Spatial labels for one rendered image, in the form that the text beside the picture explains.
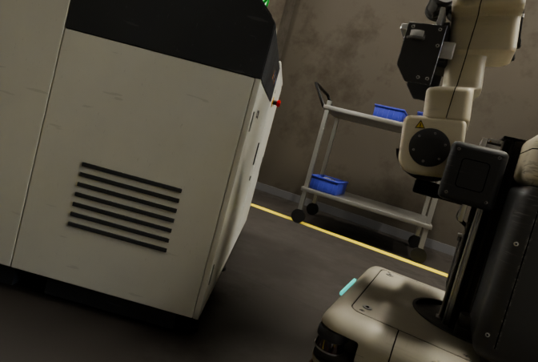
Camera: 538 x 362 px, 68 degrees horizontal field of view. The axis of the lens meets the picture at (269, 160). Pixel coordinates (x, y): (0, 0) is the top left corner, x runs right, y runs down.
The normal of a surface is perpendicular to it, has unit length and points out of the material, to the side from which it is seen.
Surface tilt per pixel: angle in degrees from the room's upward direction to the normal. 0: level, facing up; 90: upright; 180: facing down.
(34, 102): 90
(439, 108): 90
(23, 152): 90
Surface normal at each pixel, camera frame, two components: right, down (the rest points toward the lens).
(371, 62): -0.42, -0.05
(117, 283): -0.04, 0.06
